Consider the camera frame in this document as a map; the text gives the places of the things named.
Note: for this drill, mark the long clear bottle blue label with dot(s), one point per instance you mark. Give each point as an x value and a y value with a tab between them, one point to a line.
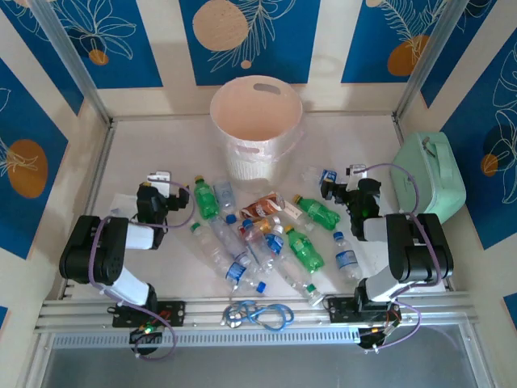
236	270

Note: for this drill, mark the clear bottle white green cap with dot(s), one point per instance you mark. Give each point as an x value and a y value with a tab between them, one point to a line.
206	246

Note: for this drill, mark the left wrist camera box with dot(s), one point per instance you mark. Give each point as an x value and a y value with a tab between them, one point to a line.
159	180

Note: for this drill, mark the white paper tag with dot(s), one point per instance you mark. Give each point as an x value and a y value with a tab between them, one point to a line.
292	212

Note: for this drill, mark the small clear bottle blue label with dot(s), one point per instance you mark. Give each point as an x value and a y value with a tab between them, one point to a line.
346	260

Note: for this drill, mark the mint green zip case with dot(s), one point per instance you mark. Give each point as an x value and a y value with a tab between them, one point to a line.
436	190

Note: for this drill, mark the small black circuit board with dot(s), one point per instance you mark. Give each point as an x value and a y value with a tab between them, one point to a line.
373	337
146	332

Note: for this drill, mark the white plastic bin with liner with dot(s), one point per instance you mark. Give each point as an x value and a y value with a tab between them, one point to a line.
254	113

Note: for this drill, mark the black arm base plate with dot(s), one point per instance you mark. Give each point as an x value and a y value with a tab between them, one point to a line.
341	309
173	313

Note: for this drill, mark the clear bottle dark blue label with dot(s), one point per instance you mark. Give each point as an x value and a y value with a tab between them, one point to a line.
274	244
329	176

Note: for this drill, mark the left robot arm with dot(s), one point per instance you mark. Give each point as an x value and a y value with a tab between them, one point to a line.
81	250

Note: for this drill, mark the brown label plastic bottle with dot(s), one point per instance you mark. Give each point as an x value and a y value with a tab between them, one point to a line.
260	208

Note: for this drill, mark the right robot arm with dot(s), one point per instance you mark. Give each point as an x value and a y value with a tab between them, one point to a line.
420	246

